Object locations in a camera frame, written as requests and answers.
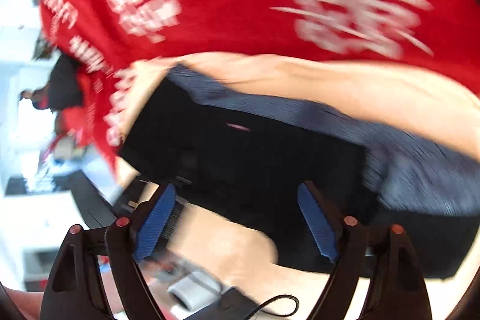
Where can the black pants blue trim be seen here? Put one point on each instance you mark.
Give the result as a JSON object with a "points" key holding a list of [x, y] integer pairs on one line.
{"points": [[246, 157]]}

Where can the red sofa cover white characters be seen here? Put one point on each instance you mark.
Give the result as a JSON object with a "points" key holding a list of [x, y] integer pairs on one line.
{"points": [[107, 36]]}

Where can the peach seat cushion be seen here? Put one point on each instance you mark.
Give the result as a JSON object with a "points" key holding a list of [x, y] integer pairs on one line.
{"points": [[408, 98]]}

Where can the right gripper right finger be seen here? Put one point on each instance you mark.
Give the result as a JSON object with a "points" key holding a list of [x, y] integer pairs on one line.
{"points": [[383, 255]]}

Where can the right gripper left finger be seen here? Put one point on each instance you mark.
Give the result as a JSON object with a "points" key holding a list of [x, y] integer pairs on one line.
{"points": [[75, 288]]}

